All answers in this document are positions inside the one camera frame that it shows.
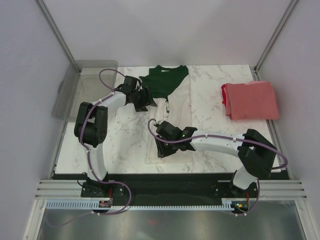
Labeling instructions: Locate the right aluminium frame post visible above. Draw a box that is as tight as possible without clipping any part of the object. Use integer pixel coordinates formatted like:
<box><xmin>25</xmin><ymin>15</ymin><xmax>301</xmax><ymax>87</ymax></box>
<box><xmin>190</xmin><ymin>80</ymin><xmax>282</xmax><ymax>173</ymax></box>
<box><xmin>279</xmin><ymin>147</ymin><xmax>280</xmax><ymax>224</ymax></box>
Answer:
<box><xmin>251</xmin><ymin>0</ymin><xmax>300</xmax><ymax>74</ymax></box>

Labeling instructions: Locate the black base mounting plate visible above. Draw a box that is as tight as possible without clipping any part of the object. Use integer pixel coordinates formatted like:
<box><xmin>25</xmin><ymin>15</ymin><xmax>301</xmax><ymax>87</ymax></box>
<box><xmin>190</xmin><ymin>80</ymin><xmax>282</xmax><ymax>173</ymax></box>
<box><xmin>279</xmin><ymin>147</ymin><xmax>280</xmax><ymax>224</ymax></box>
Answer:
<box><xmin>81</xmin><ymin>173</ymin><xmax>258</xmax><ymax>205</ymax></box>

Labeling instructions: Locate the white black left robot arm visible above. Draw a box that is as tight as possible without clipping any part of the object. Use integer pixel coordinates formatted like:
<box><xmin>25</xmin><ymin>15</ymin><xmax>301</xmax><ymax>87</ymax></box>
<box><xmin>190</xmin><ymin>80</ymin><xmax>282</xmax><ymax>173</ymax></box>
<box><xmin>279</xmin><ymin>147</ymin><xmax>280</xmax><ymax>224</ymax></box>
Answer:
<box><xmin>74</xmin><ymin>75</ymin><xmax>157</xmax><ymax>197</ymax></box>

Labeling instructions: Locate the clear grey plastic bin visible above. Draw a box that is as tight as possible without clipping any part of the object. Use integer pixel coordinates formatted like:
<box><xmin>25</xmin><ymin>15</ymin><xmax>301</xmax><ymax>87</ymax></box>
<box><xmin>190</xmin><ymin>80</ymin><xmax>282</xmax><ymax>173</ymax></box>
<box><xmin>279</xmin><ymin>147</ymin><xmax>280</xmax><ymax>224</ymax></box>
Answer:
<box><xmin>51</xmin><ymin>60</ymin><xmax>118</xmax><ymax>121</ymax></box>

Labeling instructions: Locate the white slotted cable duct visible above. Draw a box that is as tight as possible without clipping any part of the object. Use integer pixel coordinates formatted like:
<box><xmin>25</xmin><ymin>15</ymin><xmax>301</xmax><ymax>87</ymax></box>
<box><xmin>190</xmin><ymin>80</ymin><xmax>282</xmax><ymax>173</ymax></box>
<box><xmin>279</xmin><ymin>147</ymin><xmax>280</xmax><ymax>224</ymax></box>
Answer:
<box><xmin>45</xmin><ymin>199</ymin><xmax>249</xmax><ymax>211</ymax></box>

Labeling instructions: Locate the aluminium frame post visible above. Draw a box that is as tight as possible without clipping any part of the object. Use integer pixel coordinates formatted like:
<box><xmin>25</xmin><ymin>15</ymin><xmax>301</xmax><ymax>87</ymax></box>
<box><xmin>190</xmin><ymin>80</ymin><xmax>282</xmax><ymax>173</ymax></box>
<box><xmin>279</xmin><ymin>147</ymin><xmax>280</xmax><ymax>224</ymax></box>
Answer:
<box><xmin>34</xmin><ymin>0</ymin><xmax>81</xmax><ymax>75</ymax></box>
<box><xmin>251</xmin><ymin>0</ymin><xmax>300</xmax><ymax>74</ymax></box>

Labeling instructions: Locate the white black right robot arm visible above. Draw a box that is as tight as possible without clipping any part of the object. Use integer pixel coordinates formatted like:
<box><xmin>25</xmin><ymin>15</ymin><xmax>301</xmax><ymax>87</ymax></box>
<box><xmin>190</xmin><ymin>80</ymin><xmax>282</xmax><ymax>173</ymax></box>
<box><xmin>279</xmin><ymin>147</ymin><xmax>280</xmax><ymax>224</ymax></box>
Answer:
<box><xmin>148</xmin><ymin>120</ymin><xmax>278</xmax><ymax>197</ymax></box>

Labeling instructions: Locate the cream green raglan t-shirt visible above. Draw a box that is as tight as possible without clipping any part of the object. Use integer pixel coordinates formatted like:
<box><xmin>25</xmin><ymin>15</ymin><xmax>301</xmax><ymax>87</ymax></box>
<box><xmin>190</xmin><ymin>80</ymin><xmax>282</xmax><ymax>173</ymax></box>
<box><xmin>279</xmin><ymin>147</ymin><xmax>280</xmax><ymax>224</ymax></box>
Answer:
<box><xmin>140</xmin><ymin>65</ymin><xmax>193</xmax><ymax>165</ymax></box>

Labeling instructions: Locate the folded red t-shirt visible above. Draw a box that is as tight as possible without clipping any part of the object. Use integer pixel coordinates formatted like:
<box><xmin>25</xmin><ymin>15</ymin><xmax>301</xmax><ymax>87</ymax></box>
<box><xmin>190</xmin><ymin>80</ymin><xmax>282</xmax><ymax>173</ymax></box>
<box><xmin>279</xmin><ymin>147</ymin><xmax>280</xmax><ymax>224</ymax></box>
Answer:
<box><xmin>221</xmin><ymin>84</ymin><xmax>229</xmax><ymax>107</ymax></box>

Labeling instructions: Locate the left aluminium frame post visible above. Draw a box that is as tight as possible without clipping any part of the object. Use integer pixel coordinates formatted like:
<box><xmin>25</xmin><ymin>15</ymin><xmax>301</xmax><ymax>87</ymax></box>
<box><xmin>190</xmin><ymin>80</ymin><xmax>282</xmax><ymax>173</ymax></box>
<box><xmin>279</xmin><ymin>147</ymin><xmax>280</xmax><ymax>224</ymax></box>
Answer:
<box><xmin>34</xmin><ymin>0</ymin><xmax>81</xmax><ymax>75</ymax></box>

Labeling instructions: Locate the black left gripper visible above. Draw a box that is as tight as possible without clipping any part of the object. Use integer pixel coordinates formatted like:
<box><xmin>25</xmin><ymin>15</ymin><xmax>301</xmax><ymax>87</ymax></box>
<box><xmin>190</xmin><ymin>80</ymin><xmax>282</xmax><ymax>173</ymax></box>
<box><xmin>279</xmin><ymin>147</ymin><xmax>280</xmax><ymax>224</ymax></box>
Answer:
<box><xmin>131</xmin><ymin>87</ymin><xmax>157</xmax><ymax>113</ymax></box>

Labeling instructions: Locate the folded pink t-shirt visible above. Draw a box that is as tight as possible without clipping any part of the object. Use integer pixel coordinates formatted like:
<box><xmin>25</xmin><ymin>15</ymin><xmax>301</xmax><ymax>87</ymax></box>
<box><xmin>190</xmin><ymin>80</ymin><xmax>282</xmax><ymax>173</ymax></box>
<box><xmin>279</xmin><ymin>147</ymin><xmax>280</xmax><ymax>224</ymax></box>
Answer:
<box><xmin>225</xmin><ymin>81</ymin><xmax>279</xmax><ymax>121</ymax></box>

